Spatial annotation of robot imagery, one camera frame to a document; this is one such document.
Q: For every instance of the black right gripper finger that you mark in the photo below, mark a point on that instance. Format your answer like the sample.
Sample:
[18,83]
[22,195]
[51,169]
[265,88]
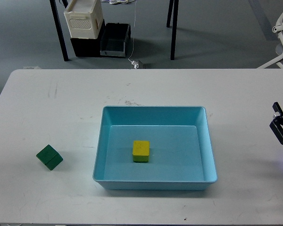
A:
[276,124]

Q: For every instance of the yellow wooden block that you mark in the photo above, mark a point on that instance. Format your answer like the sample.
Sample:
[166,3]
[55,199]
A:
[141,151]

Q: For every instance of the green wooden block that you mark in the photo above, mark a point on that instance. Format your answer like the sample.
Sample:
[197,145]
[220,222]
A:
[49,157]

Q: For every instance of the black storage box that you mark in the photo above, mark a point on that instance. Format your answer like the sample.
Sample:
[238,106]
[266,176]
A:
[88,47]

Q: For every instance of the light blue plastic tray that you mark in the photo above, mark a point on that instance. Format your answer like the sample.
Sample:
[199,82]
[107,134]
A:
[181,155]

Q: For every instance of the black table leg right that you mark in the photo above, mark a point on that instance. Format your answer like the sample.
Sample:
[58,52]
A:
[171,21]

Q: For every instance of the black table leg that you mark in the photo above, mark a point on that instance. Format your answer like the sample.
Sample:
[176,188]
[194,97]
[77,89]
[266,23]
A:
[59,30]
[171,21]

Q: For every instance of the white power adapter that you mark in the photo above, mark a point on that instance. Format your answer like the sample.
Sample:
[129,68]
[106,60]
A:
[138,64]

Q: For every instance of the dark open plastic bin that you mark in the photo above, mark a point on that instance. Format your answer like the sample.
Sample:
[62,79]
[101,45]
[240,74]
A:
[115,39]

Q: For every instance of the cream plastic crate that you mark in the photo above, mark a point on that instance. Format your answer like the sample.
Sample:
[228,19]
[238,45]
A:
[84,18]

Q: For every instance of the black table leg left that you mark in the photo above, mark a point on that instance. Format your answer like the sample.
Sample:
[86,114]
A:
[59,30]

